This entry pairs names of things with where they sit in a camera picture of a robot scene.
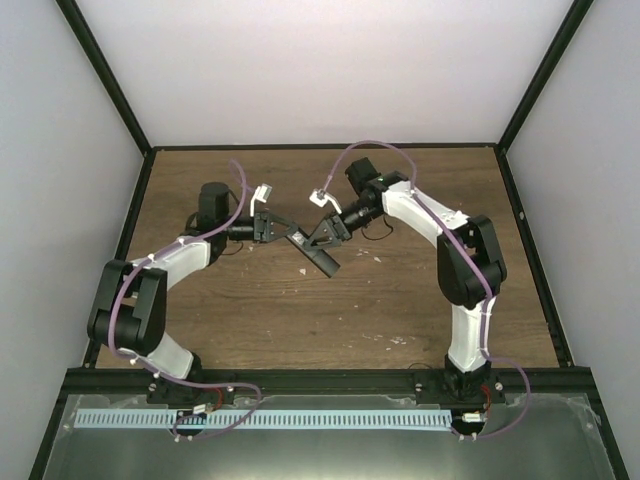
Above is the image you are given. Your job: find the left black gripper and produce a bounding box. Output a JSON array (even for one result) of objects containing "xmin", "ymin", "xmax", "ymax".
[{"xmin": 220, "ymin": 213, "xmax": 298, "ymax": 244}]

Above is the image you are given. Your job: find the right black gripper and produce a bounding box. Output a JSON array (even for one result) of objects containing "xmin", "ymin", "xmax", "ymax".
[{"xmin": 307, "ymin": 200, "xmax": 382, "ymax": 249}]

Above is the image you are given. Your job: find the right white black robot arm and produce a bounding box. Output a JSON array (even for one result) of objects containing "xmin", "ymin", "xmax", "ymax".
[{"xmin": 305, "ymin": 158, "xmax": 507, "ymax": 403}]

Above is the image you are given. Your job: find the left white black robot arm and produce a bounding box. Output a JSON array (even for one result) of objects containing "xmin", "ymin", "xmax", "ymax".
[{"xmin": 87, "ymin": 182, "xmax": 305, "ymax": 404}]

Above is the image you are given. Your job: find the clear plastic sheet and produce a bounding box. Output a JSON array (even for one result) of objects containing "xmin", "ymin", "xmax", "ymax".
[{"xmin": 45, "ymin": 394, "xmax": 614, "ymax": 479}]

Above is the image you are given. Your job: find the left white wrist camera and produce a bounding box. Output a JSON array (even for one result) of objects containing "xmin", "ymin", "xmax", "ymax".
[{"xmin": 249, "ymin": 183, "xmax": 273, "ymax": 217}]

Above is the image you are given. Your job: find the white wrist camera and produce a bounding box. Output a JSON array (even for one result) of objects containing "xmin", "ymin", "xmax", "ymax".
[
  {"xmin": 249, "ymin": 183, "xmax": 273, "ymax": 217},
  {"xmin": 309, "ymin": 189, "xmax": 342, "ymax": 214}
]

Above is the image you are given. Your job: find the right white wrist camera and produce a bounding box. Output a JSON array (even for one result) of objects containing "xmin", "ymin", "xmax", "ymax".
[{"xmin": 309, "ymin": 189, "xmax": 342, "ymax": 214}]

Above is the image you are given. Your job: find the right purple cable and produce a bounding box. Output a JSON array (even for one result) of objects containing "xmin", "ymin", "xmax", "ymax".
[{"xmin": 324, "ymin": 140, "xmax": 531, "ymax": 441}]

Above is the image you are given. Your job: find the purple cable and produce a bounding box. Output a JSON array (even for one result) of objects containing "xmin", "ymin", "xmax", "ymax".
[
  {"xmin": 107, "ymin": 159, "xmax": 263, "ymax": 442},
  {"xmin": 324, "ymin": 140, "xmax": 531, "ymax": 441}
]

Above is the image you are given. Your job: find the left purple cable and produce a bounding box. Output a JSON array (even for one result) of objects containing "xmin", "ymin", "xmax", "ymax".
[{"xmin": 107, "ymin": 159, "xmax": 263, "ymax": 442}]

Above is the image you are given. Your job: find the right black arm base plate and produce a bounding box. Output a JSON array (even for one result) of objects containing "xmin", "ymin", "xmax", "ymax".
[{"xmin": 414, "ymin": 381, "xmax": 506, "ymax": 406}]

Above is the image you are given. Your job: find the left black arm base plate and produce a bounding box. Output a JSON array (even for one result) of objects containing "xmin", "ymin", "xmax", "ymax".
[{"xmin": 146, "ymin": 380, "xmax": 235, "ymax": 408}]

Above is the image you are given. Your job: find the light blue slotted cable duct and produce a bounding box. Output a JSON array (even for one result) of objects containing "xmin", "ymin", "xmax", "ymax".
[{"xmin": 73, "ymin": 409, "xmax": 452, "ymax": 431}]

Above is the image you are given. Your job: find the black aluminium frame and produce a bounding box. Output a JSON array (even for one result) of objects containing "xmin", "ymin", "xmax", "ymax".
[{"xmin": 30, "ymin": 1, "xmax": 628, "ymax": 479}]

